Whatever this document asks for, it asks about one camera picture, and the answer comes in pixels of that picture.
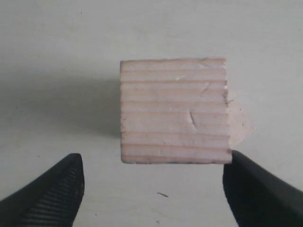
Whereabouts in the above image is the small wooden cube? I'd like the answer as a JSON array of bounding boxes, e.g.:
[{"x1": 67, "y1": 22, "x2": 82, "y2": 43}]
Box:
[{"x1": 228, "y1": 100, "x2": 255, "y2": 149}]

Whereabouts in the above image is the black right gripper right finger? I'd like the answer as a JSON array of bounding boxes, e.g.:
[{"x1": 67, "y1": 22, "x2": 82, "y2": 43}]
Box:
[{"x1": 223, "y1": 150, "x2": 303, "y2": 227}]

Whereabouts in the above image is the medium wooden cube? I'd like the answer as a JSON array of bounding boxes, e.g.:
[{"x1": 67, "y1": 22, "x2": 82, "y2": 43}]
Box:
[{"x1": 120, "y1": 57, "x2": 232, "y2": 164}]

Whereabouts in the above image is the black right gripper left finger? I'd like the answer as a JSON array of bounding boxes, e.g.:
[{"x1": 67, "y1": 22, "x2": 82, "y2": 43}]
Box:
[{"x1": 0, "y1": 153, "x2": 85, "y2": 227}]

